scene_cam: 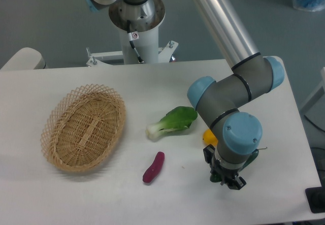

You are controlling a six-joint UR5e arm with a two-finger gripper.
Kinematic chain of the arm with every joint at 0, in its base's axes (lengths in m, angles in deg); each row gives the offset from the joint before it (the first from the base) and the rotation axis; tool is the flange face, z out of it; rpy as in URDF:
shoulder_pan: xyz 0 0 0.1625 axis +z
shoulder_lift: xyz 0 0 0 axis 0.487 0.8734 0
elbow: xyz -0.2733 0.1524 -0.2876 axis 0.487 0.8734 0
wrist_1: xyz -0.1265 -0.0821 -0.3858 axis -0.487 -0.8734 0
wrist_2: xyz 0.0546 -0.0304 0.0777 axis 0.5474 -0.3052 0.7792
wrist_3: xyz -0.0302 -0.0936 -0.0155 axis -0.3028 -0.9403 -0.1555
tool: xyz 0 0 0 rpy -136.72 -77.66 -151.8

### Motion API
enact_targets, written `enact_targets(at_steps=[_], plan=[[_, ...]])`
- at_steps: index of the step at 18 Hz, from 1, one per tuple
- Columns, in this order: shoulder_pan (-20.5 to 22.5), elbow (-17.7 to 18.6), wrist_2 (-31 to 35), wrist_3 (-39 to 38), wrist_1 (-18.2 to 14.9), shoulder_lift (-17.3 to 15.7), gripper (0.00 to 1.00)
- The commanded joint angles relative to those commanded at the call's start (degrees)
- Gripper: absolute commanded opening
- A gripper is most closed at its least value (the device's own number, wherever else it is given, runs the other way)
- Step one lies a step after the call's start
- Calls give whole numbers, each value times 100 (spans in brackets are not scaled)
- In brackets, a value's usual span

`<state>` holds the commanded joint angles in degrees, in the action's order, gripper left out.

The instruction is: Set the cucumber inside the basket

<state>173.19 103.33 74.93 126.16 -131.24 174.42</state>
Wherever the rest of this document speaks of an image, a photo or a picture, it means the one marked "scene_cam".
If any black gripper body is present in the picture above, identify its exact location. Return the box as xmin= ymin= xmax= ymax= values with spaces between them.
xmin=203 ymin=145 xmax=246 ymax=190

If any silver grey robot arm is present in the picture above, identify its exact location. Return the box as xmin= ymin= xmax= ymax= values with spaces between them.
xmin=85 ymin=0 xmax=284 ymax=190

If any woven wicker basket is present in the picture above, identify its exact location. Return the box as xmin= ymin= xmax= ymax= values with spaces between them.
xmin=41 ymin=84 xmax=126 ymax=173

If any yellow lemon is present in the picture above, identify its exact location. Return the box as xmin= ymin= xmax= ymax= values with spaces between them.
xmin=202 ymin=129 xmax=218 ymax=146

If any green bok choy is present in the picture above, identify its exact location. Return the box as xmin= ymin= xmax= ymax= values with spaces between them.
xmin=145 ymin=106 xmax=198 ymax=140

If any purple sweet potato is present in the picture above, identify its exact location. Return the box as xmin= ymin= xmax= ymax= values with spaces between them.
xmin=142 ymin=151 xmax=165 ymax=184

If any black device at edge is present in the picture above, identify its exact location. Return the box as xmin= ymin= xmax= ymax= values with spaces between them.
xmin=305 ymin=187 xmax=324 ymax=213

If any white chair back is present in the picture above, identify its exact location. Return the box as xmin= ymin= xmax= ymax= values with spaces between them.
xmin=1 ymin=47 xmax=48 ymax=72

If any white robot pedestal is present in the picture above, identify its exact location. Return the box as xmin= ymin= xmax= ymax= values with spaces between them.
xmin=86 ymin=0 xmax=179 ymax=67

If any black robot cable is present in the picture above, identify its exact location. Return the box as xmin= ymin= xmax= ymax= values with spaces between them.
xmin=126 ymin=19 xmax=146 ymax=65

